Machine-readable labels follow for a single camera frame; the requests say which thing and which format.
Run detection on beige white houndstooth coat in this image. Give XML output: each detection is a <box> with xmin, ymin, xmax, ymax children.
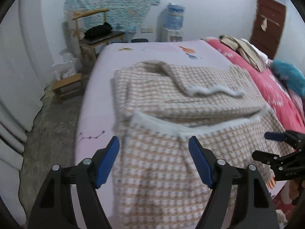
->
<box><xmin>113</xmin><ymin>60</ymin><xmax>293</xmax><ymax>228</ymax></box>

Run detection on beige and white clothes pile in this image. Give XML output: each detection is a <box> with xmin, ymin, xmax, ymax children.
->
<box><xmin>219</xmin><ymin>34</ymin><xmax>272</xmax><ymax>72</ymax></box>

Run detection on pink floral fleece blanket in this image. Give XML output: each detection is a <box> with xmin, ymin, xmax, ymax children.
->
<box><xmin>203</xmin><ymin>37</ymin><xmax>305</xmax><ymax>222</ymax></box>

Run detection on teal fleece garment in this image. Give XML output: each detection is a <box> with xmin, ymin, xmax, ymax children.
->
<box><xmin>270</xmin><ymin>60</ymin><xmax>305</xmax><ymax>97</ymax></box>

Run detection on lilac printed bed sheet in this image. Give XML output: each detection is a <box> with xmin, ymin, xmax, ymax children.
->
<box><xmin>76</xmin><ymin>40</ymin><xmax>239</xmax><ymax>228</ymax></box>

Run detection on small wooden stool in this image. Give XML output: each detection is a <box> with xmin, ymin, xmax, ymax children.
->
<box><xmin>52</xmin><ymin>73</ymin><xmax>85</xmax><ymax>104</ymax></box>

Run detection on dark red wooden door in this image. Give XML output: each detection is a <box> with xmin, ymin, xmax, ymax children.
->
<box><xmin>250</xmin><ymin>0</ymin><xmax>286</xmax><ymax>59</ymax></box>

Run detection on white curtain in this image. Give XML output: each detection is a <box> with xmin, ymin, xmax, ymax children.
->
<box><xmin>1</xmin><ymin>0</ymin><xmax>44</xmax><ymax>225</ymax></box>

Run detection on white plastic bags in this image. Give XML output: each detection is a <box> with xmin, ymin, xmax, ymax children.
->
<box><xmin>52</xmin><ymin>49</ymin><xmax>82</xmax><ymax>81</ymax></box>

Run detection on white water dispenser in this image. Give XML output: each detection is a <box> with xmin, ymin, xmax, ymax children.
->
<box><xmin>156</xmin><ymin>27</ymin><xmax>183</xmax><ymax>42</ymax></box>

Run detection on black garment on chair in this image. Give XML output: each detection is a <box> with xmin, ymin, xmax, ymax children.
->
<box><xmin>84</xmin><ymin>22</ymin><xmax>113</xmax><ymax>41</ymax></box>

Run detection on black waste bin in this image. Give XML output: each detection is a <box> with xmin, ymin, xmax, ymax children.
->
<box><xmin>131</xmin><ymin>38</ymin><xmax>149</xmax><ymax>43</ymax></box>

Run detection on wooden armchair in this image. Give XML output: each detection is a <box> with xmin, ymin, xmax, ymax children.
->
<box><xmin>72</xmin><ymin>8</ymin><xmax>125</xmax><ymax>61</ymax></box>

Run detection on turquoise floral hanging cloth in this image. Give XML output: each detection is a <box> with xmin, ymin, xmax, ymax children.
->
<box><xmin>63</xmin><ymin>0</ymin><xmax>161</xmax><ymax>33</ymax></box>

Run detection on wall power socket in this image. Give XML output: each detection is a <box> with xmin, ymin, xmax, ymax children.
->
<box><xmin>141</xmin><ymin>27</ymin><xmax>153</xmax><ymax>34</ymax></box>

